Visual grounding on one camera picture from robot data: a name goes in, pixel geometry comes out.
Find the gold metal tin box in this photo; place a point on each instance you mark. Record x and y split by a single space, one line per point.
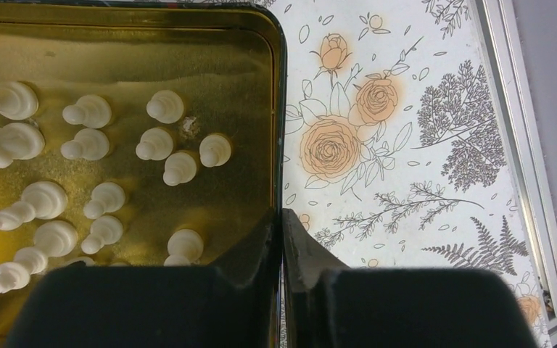
134 135

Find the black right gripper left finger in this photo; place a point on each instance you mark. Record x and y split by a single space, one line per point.
232 302

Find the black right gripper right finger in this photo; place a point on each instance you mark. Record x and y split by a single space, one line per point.
329 304

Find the floral white table mat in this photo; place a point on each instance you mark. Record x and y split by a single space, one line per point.
394 152

